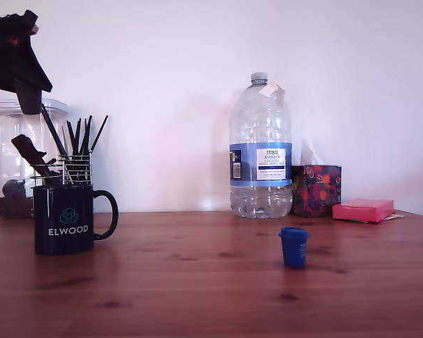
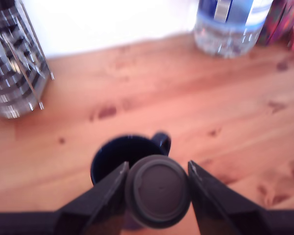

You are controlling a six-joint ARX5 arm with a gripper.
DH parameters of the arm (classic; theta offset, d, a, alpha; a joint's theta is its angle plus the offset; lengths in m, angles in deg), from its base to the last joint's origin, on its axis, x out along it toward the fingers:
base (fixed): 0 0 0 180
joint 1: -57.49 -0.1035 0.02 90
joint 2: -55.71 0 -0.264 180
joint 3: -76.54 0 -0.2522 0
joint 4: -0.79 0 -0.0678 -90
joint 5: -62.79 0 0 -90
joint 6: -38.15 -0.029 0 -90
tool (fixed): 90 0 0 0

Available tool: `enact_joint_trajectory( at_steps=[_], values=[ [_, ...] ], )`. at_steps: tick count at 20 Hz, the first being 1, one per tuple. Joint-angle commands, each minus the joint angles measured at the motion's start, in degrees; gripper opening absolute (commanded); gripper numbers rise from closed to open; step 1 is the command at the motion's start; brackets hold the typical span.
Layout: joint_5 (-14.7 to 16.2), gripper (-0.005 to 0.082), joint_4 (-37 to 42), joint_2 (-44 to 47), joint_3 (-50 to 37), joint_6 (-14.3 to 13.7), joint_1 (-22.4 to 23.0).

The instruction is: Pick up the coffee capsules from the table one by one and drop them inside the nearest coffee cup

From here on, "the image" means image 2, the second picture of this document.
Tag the dark brown coffee capsule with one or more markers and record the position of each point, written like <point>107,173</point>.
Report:
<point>159,191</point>

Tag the black ELWOOD mug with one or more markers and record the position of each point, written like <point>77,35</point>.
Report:
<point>120,151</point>

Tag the large clear water bottle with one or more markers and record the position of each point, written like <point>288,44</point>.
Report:
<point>225,31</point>

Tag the floral tissue box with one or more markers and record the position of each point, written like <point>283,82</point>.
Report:
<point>281,19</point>

